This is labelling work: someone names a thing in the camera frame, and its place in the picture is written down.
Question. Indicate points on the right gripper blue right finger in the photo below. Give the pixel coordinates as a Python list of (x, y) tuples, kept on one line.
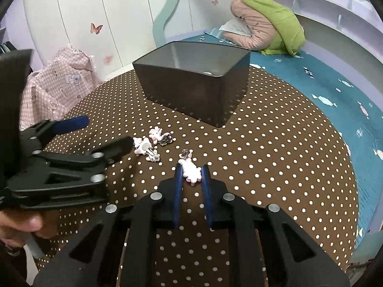
[(207, 199)]

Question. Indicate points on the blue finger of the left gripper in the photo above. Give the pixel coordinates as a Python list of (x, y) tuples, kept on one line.
[(71, 125), (114, 151)]

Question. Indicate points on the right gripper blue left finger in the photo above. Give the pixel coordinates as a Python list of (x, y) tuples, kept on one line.
[(177, 197)]

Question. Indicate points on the white pink flower charm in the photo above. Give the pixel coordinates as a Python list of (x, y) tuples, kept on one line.
[(191, 173)]

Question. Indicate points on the left hand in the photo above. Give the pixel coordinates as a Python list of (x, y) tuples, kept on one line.
[(17, 225)]

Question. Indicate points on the grey black small charm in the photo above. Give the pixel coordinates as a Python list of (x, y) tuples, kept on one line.
[(186, 154)]

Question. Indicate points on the white pink bunny charm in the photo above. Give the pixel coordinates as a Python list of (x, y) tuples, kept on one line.
[(141, 145)]

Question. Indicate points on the pink checkered cloth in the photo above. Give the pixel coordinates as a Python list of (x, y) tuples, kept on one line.
[(69, 76)]

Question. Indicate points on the white board on box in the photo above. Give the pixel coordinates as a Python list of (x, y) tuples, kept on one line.
[(118, 72)]

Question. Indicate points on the brown polka dot tablecloth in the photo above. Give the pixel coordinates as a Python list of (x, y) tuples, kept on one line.
[(132, 241)]

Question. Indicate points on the black jacket sleeve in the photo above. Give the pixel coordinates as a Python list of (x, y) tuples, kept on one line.
[(13, 267)]

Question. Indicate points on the dark metal storage box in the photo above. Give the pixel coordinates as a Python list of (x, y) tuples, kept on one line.
[(202, 80)]

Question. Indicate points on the white pillow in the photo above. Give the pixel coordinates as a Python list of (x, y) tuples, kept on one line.
[(236, 26)]

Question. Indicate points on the pink quilted jacket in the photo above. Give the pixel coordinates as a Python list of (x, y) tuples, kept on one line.
[(261, 29)]

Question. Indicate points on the teal candy print mattress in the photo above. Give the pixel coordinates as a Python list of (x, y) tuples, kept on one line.
[(329, 95)]

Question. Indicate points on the green blanket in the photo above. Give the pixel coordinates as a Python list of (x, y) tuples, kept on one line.
[(289, 37)]

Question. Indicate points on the teal bunk bed frame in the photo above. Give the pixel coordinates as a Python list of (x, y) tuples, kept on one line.
[(159, 24)]

